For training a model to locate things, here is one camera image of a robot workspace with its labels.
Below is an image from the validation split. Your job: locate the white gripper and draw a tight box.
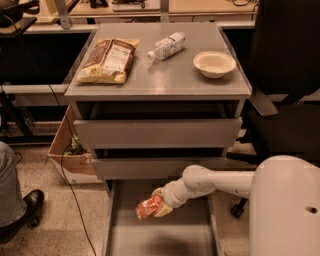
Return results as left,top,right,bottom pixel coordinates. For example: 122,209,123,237
151,178,197,218

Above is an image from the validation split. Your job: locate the red coke can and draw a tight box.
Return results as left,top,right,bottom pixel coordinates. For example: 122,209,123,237
136,194,163,220

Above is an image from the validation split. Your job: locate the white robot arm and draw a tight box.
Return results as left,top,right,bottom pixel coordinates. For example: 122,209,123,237
155,155,320,256

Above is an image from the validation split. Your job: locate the grey bottom drawer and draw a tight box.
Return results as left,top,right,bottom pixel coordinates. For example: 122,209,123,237
102,180,223,256

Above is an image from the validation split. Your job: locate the grey drawer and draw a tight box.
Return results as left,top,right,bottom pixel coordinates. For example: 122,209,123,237
92,157,256,180
102,180,223,256
74,119,242,149

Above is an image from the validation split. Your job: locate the grey middle drawer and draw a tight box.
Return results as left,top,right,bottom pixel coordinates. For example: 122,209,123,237
92,157,256,180

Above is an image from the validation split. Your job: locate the grey top drawer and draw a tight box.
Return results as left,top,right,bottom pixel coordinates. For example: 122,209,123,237
74,119,242,149

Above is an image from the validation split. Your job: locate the grey drawer cabinet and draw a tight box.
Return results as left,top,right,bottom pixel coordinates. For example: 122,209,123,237
64,22,253,256

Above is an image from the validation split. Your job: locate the cardboard box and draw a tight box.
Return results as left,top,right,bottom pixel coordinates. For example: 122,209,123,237
48,106,99,184

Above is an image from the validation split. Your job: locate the black leather shoe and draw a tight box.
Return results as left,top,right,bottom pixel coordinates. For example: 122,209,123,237
0,189,44,244

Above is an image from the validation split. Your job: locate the white paper bowl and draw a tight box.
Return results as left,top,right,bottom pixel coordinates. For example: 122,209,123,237
193,51,236,79

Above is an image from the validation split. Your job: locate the blue jeans leg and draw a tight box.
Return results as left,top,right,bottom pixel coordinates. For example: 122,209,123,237
0,142,27,227

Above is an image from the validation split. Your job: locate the brown chip bag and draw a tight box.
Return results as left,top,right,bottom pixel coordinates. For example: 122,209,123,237
75,38,139,84

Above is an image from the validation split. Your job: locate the clear plastic water bottle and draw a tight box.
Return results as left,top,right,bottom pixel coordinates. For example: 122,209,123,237
147,32,187,61

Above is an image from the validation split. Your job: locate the black office chair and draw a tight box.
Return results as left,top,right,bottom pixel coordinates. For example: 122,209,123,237
226,0,320,219

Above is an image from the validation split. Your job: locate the wooden desk in background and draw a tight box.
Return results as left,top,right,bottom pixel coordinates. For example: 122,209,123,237
27,0,259,34

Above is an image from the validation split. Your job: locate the black cable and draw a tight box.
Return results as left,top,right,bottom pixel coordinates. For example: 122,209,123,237
46,83,98,256

